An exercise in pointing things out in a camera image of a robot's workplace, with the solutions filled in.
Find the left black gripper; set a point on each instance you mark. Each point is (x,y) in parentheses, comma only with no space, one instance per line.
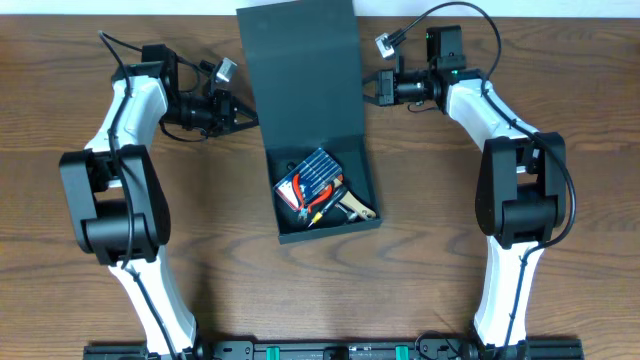
(225,113)

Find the black mounting rail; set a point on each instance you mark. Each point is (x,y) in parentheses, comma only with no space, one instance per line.
(436,349)

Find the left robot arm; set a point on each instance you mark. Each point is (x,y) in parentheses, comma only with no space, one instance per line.
(118,209)

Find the orange scraper wooden handle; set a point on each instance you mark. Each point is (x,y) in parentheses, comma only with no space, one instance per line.
(352,204)

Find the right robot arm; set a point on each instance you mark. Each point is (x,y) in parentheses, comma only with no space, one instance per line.
(523,193)

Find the dark green box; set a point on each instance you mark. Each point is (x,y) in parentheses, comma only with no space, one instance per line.
(305,70)

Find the blue precision screwdriver set case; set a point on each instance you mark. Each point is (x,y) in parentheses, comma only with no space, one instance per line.
(316,171)

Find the small claw hammer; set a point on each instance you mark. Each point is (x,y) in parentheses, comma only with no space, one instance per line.
(301,205)

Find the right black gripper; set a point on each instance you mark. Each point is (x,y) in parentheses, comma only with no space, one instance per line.
(385,88)

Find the black yellow screwdriver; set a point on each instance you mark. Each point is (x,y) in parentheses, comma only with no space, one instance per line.
(335,198)

